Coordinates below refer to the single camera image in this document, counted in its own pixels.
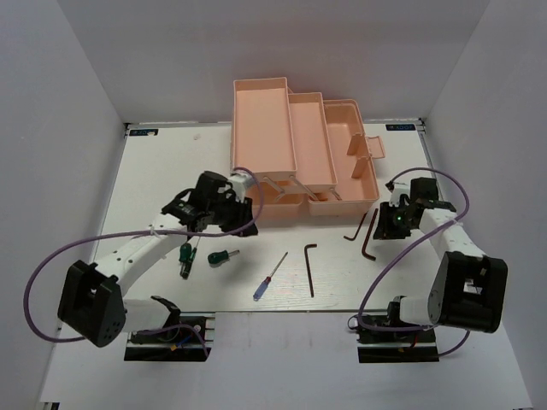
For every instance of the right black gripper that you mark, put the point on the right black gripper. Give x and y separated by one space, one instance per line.
385 229

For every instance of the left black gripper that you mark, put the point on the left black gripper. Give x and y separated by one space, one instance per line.
244 213

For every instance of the large brown hex key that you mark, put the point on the large brown hex key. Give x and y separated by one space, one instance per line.
368 237

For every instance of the small brown hex key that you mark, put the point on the small brown hex key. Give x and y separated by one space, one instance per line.
357 231

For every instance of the pink plastic tool box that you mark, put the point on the pink plastic tool box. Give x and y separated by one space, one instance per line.
310 155

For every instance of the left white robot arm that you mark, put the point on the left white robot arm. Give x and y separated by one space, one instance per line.
94 301

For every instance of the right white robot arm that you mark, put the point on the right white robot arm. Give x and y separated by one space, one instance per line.
469 288

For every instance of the stubby green screwdriver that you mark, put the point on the stubby green screwdriver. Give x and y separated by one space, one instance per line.
217 258

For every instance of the blue red screwdriver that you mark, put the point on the blue red screwdriver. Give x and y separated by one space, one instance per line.
267 280

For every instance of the green black screwdriver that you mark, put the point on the green black screwdriver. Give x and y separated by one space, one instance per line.
187 254

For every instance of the left blue label sticker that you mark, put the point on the left blue label sticker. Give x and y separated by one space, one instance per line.
143 132

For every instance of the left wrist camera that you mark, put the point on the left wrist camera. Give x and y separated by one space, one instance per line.
240 183

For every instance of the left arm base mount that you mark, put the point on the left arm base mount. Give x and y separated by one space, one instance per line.
178 345

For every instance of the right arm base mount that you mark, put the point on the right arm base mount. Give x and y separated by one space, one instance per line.
382 347

